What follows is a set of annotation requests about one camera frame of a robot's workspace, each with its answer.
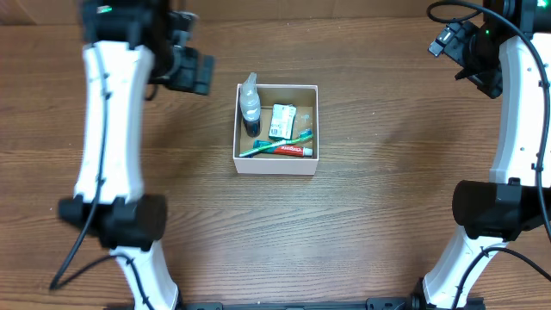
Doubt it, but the clear bottle dark liquid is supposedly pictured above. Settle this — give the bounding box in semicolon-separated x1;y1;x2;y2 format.
238;72;262;138

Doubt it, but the green white soap bar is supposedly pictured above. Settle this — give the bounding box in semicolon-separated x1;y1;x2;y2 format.
269;104;297;140

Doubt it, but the red green toothpaste tube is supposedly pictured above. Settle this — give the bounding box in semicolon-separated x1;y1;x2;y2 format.
261;145;313;158

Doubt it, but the green white toothbrush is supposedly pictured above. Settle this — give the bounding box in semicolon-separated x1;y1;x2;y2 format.
239;129;313;158

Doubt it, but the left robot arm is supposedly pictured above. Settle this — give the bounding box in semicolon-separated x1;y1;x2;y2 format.
59;0;214;309

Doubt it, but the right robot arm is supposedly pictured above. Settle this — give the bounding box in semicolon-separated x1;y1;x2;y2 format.
401;0;550;309

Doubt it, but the white cardboard box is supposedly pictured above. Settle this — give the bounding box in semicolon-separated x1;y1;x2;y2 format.
232;84;319;176

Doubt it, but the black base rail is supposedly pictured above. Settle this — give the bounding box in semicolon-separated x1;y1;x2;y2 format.
171;296;486;310

